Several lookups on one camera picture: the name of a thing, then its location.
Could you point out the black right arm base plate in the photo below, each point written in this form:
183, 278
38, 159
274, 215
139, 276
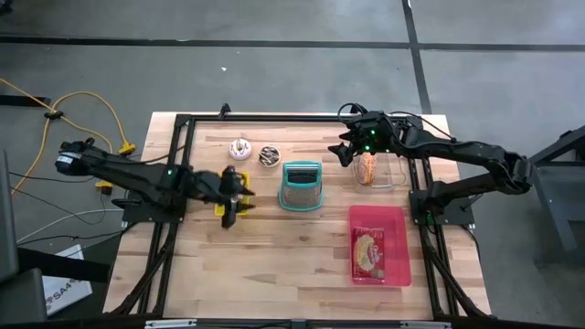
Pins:
457, 215

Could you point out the black side table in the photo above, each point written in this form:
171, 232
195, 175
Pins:
557, 201

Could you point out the white cardboard box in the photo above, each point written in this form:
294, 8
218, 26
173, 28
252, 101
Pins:
64, 292

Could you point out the clear plastic container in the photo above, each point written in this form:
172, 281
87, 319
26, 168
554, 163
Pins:
393, 173

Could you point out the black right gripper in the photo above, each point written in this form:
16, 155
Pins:
377, 132

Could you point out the silver metal bracket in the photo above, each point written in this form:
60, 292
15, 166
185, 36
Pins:
169, 324
425, 325

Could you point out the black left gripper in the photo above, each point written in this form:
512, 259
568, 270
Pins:
210, 187

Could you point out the sugared long bread roll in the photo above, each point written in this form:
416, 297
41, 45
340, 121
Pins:
367, 169

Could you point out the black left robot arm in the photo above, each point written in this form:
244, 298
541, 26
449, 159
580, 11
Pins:
128, 171

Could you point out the pale purple frosted donut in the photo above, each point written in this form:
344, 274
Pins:
240, 149

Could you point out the pink plastic tray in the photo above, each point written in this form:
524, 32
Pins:
397, 247

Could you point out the yellow plastic basket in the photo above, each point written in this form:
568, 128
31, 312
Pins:
244, 177

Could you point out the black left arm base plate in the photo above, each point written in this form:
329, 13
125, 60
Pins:
146, 217

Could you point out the chocolate frosted donut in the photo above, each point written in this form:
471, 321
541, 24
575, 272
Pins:
269, 156

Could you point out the black metal table frame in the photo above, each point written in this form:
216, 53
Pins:
297, 118

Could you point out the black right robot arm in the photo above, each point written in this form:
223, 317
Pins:
475, 153

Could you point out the grey cabinet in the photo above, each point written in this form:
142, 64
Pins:
18, 297

